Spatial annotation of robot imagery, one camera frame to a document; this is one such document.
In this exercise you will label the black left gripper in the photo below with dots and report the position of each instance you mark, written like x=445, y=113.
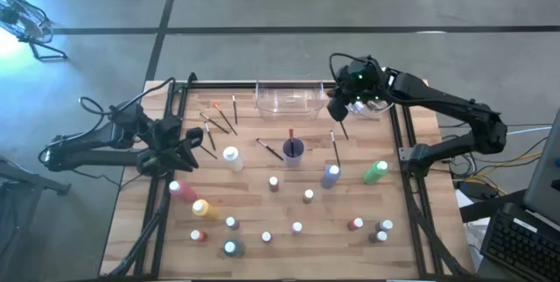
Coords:
x=162, y=159

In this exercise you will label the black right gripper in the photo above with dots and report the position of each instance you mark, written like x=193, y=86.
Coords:
x=367, y=96

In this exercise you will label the large white paint bottle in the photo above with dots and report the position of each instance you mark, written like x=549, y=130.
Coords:
x=233, y=159

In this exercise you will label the lavender plastic cup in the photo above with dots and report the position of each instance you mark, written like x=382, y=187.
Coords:
x=299, y=160

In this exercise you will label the large blue paint bottle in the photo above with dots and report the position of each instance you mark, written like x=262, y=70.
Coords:
x=329, y=179

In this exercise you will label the large green paint bottle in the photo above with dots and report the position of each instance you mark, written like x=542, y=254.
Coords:
x=373, y=176

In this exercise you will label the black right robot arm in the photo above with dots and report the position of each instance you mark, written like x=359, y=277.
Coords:
x=437, y=93

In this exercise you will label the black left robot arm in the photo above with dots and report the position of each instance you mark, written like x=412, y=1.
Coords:
x=96, y=157

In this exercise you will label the large red paint bottle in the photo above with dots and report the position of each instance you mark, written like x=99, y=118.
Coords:
x=186, y=193

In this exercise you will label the large yellow paint bottle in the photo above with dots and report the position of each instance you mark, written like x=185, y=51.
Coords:
x=207, y=211

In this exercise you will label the small lavender paint bottle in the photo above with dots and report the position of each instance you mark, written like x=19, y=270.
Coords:
x=234, y=226

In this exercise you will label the small tan paint bottle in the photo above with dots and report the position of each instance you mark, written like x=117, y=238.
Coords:
x=307, y=199

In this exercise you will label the large teal paint bottle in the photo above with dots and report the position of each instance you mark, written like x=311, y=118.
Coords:
x=236, y=251

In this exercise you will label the small dark red paint bottle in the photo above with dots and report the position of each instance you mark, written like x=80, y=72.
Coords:
x=352, y=226

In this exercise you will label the small magenta paint bottle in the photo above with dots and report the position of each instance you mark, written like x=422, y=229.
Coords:
x=267, y=237

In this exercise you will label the small grey paint bottle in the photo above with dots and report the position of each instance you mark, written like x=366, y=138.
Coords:
x=385, y=225

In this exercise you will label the small pink paint bottle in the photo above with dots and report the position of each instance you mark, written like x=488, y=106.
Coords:
x=297, y=228

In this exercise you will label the small dark brown paint bottle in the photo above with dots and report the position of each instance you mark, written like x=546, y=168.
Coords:
x=374, y=239

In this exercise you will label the clear plastic bin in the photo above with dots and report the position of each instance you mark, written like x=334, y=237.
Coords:
x=289, y=107

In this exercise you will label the black power brick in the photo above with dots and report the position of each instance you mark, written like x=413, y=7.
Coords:
x=474, y=190

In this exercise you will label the black metal stand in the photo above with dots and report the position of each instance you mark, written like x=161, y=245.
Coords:
x=35, y=181

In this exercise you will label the black desk beam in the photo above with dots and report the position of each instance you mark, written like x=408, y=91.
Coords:
x=490, y=209

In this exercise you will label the black floor fan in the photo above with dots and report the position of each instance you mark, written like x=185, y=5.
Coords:
x=22, y=19

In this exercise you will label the black keyboard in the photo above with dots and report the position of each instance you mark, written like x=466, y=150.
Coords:
x=516, y=242

